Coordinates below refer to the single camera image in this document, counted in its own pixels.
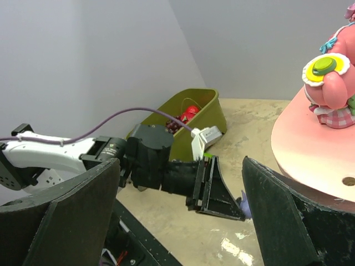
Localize pink figurine with yellow hat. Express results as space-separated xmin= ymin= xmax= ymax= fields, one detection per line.
xmin=302 ymin=53 xmax=354 ymax=129

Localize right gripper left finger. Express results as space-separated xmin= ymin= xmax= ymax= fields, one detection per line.
xmin=1 ymin=159 xmax=120 ymax=265

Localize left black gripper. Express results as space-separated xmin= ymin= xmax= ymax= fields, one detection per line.
xmin=162 ymin=156 xmax=246 ymax=221

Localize pink tiered shelf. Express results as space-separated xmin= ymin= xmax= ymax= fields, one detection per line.
xmin=271 ymin=90 xmax=354 ymax=201

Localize pink figurine with blue glasses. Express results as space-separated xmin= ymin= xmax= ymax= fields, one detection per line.
xmin=319 ymin=22 xmax=355 ymax=65

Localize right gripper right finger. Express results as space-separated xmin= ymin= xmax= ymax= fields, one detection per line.
xmin=242 ymin=157 xmax=354 ymax=265

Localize pink pig figurine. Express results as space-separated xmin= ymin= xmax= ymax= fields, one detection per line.
xmin=344 ymin=3 xmax=355 ymax=22

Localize red dragon fruit toy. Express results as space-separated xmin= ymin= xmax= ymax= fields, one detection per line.
xmin=180 ymin=105 xmax=200 ymax=124

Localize purple star figurine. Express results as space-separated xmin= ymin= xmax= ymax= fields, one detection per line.
xmin=236 ymin=190 xmax=252 ymax=219

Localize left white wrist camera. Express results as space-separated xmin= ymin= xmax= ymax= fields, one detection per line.
xmin=191 ymin=126 xmax=222 ymax=161

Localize dark grape bunch toy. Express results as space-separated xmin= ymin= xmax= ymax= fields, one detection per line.
xmin=165 ymin=120 xmax=181 ymax=134

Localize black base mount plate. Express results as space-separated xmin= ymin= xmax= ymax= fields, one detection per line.
xmin=100 ymin=200 xmax=181 ymax=265

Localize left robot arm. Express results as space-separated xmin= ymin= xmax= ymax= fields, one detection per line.
xmin=1 ymin=124 xmax=246 ymax=221

